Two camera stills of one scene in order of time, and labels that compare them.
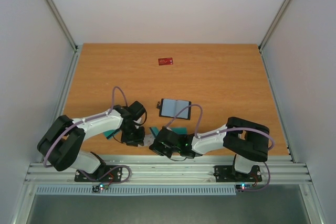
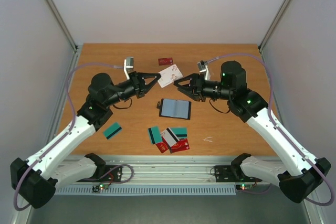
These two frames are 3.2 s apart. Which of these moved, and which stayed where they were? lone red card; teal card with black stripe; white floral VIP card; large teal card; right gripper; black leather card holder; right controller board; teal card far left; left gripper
Moved: left gripper; right gripper; white floral VIP card
Stayed: right controller board; teal card far left; large teal card; teal card with black stripe; lone red card; black leather card holder
